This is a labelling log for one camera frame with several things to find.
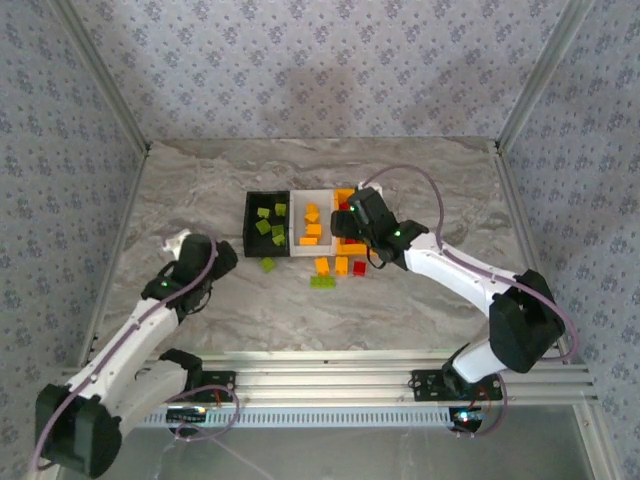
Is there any yellow plastic bin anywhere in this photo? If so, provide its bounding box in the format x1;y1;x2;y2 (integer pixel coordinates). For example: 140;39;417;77
332;187;381;259

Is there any white plastic bin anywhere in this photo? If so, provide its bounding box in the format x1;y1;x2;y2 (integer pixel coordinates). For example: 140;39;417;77
288;188;337;259

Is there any black plastic bin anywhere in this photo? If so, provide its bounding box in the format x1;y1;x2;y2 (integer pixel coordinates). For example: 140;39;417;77
242;189;294;259

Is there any small circuit board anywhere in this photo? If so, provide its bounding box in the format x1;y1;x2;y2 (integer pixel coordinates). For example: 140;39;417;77
449;407;489;426
166;407;209;424

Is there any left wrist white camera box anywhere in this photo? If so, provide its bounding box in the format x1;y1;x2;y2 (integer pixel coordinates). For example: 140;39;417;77
162;228;192;254

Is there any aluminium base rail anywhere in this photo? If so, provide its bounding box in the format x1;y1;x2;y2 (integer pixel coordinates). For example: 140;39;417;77
53;349;600;407

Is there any thin white wire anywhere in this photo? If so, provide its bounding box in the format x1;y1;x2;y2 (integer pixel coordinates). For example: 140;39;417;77
212;437;281;480

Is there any grey slotted cable duct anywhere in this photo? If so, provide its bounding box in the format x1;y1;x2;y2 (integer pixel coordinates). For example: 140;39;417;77
137;405;454;430

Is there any aluminium frame post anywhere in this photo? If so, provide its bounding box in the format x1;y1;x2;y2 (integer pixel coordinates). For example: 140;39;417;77
493;0;599;154
49;0;152;154

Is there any aluminium frame leg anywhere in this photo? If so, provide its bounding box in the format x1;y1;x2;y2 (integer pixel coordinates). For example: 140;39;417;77
574;404;619;480

